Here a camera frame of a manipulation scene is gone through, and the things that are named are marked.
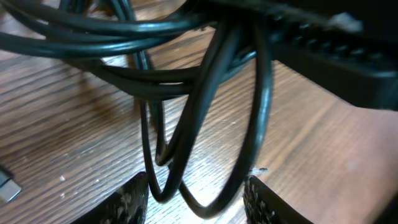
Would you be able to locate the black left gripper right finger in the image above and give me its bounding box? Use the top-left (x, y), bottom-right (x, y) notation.
top-left (243, 168), bottom-right (313, 224)

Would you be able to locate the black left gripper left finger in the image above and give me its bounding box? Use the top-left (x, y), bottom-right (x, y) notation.
top-left (72, 172), bottom-right (149, 224)

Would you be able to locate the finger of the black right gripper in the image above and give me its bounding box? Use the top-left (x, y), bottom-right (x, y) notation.
top-left (224, 0), bottom-right (397, 111)

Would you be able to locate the black USB-C cable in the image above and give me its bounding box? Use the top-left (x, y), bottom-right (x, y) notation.
top-left (0, 0), bottom-right (274, 219)

